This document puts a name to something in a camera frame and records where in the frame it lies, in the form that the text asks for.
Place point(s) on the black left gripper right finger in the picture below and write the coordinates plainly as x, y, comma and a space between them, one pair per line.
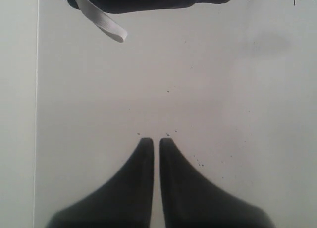
192, 201

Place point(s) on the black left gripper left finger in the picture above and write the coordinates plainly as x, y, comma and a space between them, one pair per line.
125, 201

